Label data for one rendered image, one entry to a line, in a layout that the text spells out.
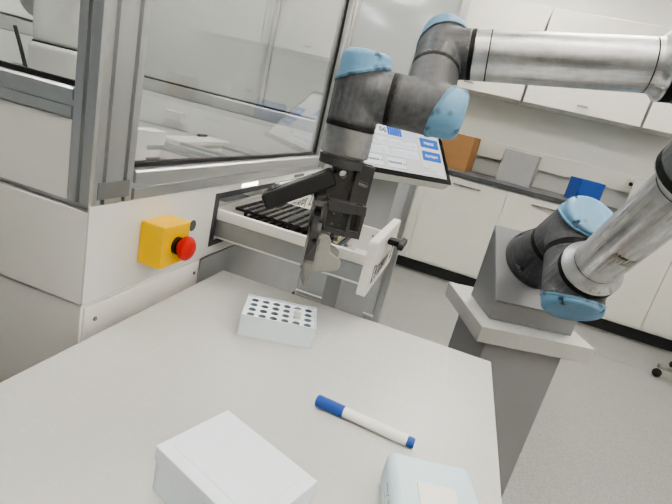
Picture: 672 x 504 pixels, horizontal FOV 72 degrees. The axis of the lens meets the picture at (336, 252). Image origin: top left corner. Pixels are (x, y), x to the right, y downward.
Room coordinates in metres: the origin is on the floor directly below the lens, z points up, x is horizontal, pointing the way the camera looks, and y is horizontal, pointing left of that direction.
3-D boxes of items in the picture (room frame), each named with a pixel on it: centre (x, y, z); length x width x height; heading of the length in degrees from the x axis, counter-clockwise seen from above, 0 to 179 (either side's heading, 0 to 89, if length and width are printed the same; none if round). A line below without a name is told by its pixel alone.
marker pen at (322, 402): (0.52, -0.09, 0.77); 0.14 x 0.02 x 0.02; 72
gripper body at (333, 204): (0.72, 0.02, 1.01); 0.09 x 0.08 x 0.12; 97
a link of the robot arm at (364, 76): (0.72, 0.02, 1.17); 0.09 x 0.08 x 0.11; 84
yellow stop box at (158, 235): (0.71, 0.27, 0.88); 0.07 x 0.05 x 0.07; 167
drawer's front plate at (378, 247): (0.97, -0.10, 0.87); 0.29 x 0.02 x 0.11; 167
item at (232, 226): (1.01, 0.11, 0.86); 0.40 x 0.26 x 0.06; 77
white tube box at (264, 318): (0.72, 0.07, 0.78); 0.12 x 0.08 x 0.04; 95
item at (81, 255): (1.18, 0.68, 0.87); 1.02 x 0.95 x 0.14; 167
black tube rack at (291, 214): (1.01, 0.10, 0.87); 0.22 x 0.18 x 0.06; 77
